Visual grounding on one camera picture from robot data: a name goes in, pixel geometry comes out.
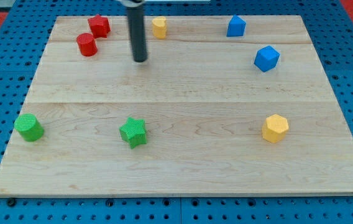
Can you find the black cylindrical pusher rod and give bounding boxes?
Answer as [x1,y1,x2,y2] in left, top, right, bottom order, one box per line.
[125,0,147,62]

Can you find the blue cube block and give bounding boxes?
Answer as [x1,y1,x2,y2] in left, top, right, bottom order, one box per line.
[254,45,280,72]

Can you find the red star block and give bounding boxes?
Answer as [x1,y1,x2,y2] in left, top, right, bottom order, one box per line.
[88,14,111,39]

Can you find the red cylinder block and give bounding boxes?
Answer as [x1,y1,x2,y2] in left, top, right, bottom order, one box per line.
[76,33,98,57]

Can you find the green star block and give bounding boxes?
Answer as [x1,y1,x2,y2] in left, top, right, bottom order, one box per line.
[119,117,147,149]

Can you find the wooden board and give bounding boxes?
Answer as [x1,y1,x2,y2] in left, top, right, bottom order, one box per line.
[0,16,353,198]

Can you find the green cylinder block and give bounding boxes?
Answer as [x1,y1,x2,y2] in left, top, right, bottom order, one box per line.
[14,113,44,142]

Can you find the yellow hexagon block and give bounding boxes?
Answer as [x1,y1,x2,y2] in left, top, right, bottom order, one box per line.
[262,114,289,143]

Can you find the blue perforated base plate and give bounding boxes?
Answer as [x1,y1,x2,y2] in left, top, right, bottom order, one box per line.
[0,1,353,223]

